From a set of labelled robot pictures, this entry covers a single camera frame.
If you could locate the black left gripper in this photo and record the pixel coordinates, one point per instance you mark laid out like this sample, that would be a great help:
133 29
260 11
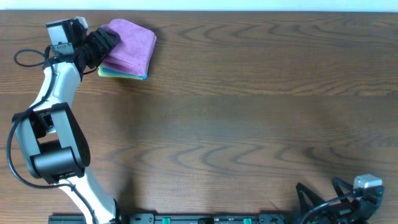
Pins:
104 42

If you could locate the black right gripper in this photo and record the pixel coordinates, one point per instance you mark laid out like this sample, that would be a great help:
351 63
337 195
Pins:
339 213

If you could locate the folded blue cloth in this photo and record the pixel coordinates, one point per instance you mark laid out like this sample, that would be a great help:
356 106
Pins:
124 74

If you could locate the folded light green cloth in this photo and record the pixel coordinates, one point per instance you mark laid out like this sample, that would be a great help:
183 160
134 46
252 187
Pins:
115 75

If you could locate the purple cloth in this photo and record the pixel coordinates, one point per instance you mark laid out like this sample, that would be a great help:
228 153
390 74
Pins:
131 57

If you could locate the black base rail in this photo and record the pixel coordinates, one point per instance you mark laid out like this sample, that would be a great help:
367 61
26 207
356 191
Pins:
148 218

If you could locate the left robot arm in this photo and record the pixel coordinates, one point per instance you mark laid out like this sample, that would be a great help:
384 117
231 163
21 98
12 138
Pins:
46 148

